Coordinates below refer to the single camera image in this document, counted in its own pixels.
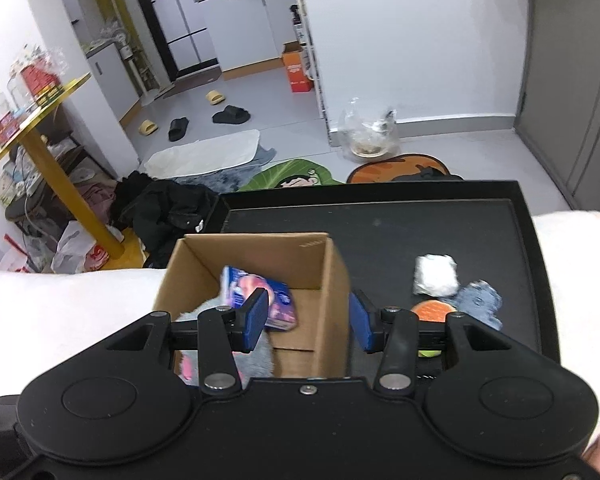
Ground blue-grey shaggy rug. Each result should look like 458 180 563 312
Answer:
172 144 279 194

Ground clear plastic bag with bowl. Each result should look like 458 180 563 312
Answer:
337 97 400 162

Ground burger plush toy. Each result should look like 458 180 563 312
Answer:
411 300 456 323

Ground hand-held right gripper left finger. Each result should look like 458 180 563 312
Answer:
105 290 271 395

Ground white red plastic bag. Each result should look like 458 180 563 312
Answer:
51 220 112 274

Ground grey door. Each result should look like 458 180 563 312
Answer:
514 0 600 212

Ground white standing fan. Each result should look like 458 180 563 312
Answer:
105 29 147 97

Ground black cloth item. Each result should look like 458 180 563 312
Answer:
393 164 465 184

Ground blue-grey fuzzy cloth toy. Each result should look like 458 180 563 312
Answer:
452 280 503 332

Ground white floor mat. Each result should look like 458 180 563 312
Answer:
145 129 261 179

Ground white tissue packet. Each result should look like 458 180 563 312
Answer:
412 254 458 297

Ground green leaf floor mat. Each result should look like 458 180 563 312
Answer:
237 157 344 192

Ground red box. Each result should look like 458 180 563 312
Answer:
20 62 57 98

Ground dark door mat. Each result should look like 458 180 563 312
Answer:
162 67 224 99

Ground black framed glass door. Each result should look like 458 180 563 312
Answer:
125 0 222 82

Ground orange floor mat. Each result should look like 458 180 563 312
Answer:
346 152 462 184

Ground grey pink fluffy paw toy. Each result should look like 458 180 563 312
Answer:
172 304 277 380

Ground small white cabinet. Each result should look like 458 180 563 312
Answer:
84 40 142 125

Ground pink clothes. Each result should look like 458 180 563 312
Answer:
74 182 119 222

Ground orange cardboard box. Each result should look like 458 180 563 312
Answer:
281 42 314 94

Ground black tray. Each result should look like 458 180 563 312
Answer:
214 180 562 377

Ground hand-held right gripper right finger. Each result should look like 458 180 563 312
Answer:
349 290 548 396

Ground clear plastic jar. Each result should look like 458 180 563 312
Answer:
7 60 31 111

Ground pile of black clothes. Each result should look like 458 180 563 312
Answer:
112 170 222 269

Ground yellow round table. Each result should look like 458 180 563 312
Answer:
0 72 127 257

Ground blue snack packet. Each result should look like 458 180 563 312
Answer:
222 266 299 333

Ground brown cardboard box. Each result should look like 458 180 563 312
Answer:
152 232 352 380

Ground white kitchen cabinet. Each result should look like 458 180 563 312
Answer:
195 0 303 80

